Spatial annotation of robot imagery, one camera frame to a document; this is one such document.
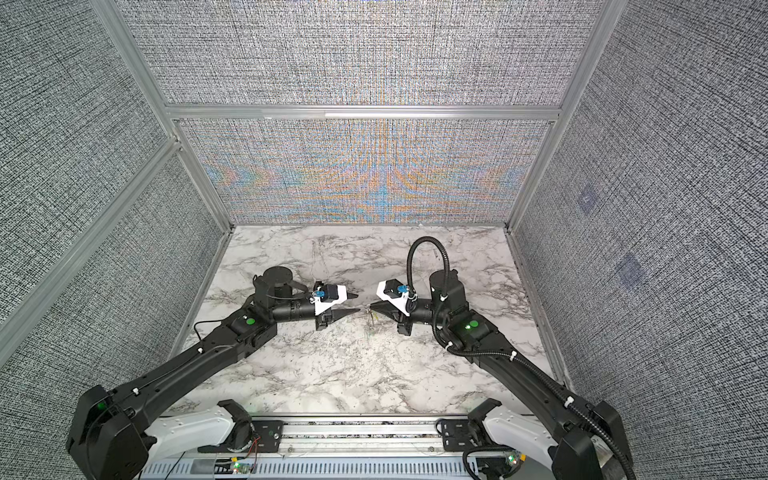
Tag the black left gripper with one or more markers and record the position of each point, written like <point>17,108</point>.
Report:
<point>337,315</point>

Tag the aluminium corner post right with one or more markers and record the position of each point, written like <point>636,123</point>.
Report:
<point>583,71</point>

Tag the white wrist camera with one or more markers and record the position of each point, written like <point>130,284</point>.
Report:
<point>326,296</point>
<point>395,294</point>

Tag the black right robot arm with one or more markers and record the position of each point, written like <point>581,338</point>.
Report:
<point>574,438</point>

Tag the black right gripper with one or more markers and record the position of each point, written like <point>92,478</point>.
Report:
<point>385,307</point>

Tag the aluminium corner post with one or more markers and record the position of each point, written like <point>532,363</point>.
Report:
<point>583,71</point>
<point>114,23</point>

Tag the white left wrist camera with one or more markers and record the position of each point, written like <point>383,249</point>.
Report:
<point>326,296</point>

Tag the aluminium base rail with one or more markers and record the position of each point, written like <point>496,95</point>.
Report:
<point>371,448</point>

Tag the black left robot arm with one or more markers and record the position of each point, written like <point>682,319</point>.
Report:
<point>108,437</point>

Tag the aluminium corner post left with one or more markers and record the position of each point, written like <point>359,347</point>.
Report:
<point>114,23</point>

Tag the aluminium horizontal back bar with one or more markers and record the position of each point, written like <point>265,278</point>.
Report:
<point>211,111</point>

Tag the aluminium left wall bar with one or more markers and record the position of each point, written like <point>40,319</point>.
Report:
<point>36,304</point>

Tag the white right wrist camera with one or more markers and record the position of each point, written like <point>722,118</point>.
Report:
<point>395,294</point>

